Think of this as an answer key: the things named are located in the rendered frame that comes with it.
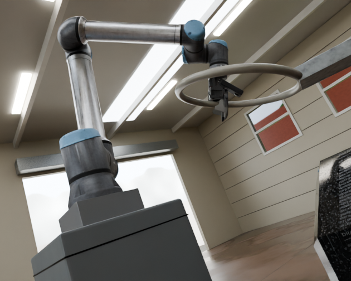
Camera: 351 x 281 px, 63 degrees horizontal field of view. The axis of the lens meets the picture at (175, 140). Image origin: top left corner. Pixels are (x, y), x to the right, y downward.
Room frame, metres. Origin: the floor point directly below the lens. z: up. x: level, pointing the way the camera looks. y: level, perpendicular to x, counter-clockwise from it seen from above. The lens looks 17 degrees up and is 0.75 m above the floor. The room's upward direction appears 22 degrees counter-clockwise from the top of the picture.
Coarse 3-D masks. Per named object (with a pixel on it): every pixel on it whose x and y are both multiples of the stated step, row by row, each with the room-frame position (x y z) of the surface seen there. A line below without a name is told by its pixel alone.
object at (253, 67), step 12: (204, 72) 0.84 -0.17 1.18; (216, 72) 0.82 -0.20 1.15; (228, 72) 0.81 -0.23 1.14; (240, 72) 0.81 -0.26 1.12; (252, 72) 0.82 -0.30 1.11; (264, 72) 0.82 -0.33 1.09; (276, 72) 0.83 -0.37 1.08; (288, 72) 0.85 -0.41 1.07; (300, 72) 0.89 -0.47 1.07; (180, 84) 0.93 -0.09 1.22; (180, 96) 1.05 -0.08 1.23; (276, 96) 1.16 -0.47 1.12; (288, 96) 1.12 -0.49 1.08
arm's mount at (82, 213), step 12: (120, 192) 0.94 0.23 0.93; (132, 192) 0.96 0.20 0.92; (84, 204) 0.85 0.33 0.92; (96, 204) 0.88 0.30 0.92; (108, 204) 0.90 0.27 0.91; (120, 204) 0.93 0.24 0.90; (132, 204) 0.95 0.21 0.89; (72, 216) 0.88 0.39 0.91; (84, 216) 0.84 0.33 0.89; (96, 216) 0.87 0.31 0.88; (108, 216) 0.89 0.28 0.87; (60, 228) 1.00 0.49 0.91; (72, 228) 0.90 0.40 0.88
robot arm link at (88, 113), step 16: (64, 48) 1.09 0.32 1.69; (80, 48) 1.11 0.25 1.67; (80, 64) 1.12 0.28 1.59; (80, 80) 1.11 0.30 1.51; (80, 96) 1.11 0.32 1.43; (96, 96) 1.15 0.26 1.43; (80, 112) 1.11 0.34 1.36; (96, 112) 1.13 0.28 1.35; (80, 128) 1.12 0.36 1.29; (96, 128) 1.12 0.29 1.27; (112, 160) 1.11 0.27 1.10
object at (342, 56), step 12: (336, 48) 0.85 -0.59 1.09; (348, 48) 0.84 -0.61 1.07; (312, 60) 0.88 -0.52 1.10; (324, 60) 0.87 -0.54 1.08; (336, 60) 0.86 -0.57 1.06; (348, 60) 0.89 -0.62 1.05; (312, 72) 0.89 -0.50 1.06; (324, 72) 0.92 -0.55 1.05; (336, 72) 0.96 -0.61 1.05; (300, 84) 0.95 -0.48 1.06; (312, 84) 0.99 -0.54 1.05
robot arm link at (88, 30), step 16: (80, 16) 1.00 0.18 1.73; (64, 32) 1.01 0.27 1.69; (80, 32) 1.00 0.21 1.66; (96, 32) 1.02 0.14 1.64; (112, 32) 1.02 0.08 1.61; (128, 32) 1.02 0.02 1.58; (144, 32) 1.03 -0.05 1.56; (160, 32) 1.03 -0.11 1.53; (176, 32) 1.04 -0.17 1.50; (192, 32) 1.03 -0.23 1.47; (192, 48) 1.11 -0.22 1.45
